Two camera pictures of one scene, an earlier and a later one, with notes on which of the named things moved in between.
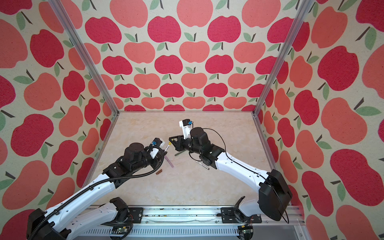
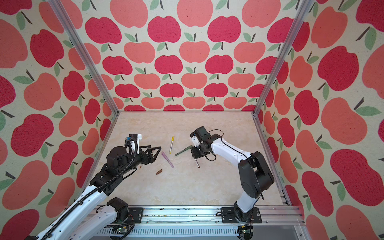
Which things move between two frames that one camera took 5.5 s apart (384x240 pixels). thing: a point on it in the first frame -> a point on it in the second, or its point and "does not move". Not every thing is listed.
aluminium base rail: (201, 223) does not move
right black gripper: (180, 139) -> (194, 155)
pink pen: (169, 161) does not move
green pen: (179, 153) does not move
